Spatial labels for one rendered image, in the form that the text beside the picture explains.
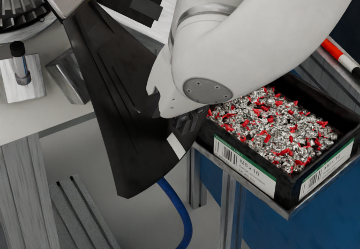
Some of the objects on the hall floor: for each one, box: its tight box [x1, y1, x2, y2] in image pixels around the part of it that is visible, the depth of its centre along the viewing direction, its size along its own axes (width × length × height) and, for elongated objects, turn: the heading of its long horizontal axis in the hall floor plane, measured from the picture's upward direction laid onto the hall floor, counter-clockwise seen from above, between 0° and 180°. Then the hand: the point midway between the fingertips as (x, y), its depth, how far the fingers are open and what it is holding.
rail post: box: [186, 146, 207, 210], centre depth 184 cm, size 4×4×78 cm
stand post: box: [0, 132, 60, 249], centre depth 149 cm, size 4×9×91 cm, turn 118°
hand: (184, 116), depth 97 cm, fingers closed
